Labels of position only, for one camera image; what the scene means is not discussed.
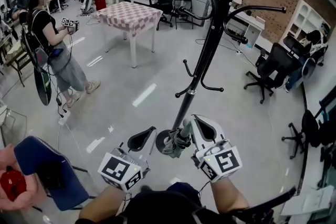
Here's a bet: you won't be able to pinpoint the pink cushion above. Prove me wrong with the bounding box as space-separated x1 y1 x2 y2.
0 143 49 220

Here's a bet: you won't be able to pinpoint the black strap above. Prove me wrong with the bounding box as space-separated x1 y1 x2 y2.
230 186 298 220

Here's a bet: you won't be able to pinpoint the white square table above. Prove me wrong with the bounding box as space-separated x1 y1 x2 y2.
103 26 156 69

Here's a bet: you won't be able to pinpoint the person's dark clothing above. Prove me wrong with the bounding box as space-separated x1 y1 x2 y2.
115 182 238 224

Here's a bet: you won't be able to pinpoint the white paper sheets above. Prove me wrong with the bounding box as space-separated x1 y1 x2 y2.
280 185 336 216

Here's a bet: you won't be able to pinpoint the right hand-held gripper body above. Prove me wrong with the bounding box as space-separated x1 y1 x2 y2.
188 114 244 183

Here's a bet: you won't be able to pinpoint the person's left forearm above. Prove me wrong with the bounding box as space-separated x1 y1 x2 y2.
78 185 132 224

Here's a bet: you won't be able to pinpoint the pink checkered tablecloth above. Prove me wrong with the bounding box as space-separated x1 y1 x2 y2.
95 2 164 39

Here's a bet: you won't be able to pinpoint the black backpack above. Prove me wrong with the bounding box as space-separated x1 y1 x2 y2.
18 9 40 66

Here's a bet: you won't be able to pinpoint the person's right forearm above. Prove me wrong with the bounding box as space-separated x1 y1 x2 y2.
209 177 250 216

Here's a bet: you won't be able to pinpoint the grey umbrella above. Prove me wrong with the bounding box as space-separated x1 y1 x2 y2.
161 116 195 159

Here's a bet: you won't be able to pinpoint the black oval bag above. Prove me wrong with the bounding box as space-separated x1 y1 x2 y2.
34 67 53 106

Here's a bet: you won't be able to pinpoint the white power strip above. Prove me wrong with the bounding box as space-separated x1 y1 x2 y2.
58 112 70 126

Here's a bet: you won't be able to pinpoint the red shiny object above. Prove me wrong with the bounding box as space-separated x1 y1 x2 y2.
0 166 27 202

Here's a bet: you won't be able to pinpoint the wooden stool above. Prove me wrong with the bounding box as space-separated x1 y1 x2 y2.
4 41 30 88

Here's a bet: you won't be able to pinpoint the black folding chair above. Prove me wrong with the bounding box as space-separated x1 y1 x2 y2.
170 0 194 30

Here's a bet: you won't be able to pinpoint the white arched cabinet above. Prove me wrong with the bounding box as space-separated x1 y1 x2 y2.
279 0 332 46

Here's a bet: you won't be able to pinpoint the blue fabric chair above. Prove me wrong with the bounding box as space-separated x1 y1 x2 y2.
14 135 90 212

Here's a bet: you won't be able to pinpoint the white low desk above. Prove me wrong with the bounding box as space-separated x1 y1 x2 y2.
227 6 266 50

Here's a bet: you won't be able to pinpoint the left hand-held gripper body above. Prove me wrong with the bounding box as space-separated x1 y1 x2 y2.
97 126 158 194

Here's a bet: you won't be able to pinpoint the black metal coat rack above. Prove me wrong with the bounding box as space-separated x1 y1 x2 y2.
154 0 287 152

